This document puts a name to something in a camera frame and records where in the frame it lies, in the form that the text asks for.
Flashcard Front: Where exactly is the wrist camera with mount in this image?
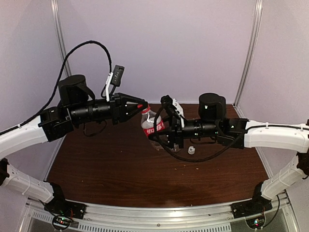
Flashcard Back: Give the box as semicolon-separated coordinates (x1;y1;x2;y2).
101;65;125;102
160;95;186;128

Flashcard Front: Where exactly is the right aluminium frame post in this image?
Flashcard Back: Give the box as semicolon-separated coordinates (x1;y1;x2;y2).
233;0;263;108

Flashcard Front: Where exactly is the white bottle cap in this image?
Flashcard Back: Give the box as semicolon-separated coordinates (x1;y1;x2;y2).
188;146;196;155

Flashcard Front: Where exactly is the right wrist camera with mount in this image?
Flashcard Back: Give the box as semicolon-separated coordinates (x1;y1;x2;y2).
160;95;186;128

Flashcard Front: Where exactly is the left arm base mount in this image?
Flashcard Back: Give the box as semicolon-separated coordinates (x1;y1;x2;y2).
43;183;86;232

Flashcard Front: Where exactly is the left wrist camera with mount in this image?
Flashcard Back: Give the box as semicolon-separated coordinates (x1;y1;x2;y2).
101;65;125;102

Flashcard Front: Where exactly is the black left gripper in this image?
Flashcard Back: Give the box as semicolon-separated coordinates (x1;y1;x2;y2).
69;92;148;125

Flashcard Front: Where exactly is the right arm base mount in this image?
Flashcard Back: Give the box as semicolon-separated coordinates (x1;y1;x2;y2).
231;182;273;230

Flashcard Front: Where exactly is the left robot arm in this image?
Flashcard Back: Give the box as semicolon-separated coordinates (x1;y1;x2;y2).
0;74;148;215

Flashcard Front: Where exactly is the clear plastic bottle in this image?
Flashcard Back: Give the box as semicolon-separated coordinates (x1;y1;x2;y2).
170;144;181;153

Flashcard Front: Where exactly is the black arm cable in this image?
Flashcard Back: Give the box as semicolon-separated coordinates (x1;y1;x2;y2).
153;106;252;162
0;40;113;133

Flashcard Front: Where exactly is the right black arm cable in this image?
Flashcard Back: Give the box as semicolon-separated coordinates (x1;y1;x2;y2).
153;106;252;162

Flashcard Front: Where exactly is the left aluminium frame post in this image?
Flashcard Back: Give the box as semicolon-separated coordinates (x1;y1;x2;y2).
50;0;67;61

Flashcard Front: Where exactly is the red-label cola bottle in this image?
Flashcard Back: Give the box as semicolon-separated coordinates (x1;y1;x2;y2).
141;106;165;137

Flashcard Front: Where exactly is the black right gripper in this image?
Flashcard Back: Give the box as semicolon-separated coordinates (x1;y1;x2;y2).
148;114;220;148

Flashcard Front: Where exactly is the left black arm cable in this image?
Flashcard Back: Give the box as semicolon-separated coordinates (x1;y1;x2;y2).
0;40;113;133

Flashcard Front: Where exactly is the front aluminium rail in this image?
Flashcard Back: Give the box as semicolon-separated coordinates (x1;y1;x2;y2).
24;190;297;232

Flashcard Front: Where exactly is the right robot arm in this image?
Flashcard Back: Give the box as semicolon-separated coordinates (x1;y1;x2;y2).
147;93;309;214

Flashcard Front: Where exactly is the aluminium frame post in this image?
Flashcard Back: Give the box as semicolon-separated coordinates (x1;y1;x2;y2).
50;0;67;61
233;0;263;108

